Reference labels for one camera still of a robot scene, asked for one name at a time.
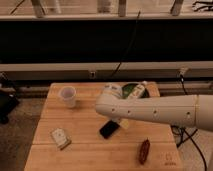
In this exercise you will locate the white green bottle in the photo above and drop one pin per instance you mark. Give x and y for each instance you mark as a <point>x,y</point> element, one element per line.
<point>138,91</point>

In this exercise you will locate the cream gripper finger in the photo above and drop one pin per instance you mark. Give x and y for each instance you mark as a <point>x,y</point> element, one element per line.
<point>124,123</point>

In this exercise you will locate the black eraser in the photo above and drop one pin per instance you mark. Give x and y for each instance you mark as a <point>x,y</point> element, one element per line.
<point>108,129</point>

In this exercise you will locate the black object at left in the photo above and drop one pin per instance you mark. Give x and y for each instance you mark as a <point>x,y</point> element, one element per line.
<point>7,101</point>

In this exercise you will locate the wall power outlet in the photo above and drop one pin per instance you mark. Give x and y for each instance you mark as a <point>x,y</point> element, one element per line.
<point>92,74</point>

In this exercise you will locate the translucent plastic cup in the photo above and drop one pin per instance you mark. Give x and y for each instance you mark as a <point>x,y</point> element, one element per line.
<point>68,95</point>

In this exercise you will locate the dark red brush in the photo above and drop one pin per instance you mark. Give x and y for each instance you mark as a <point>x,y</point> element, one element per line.
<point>144,151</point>

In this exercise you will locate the green bowl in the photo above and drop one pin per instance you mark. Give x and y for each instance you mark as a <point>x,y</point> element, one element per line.
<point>127,89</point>

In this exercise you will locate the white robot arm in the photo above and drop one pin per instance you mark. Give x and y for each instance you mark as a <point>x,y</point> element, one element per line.
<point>184,110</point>

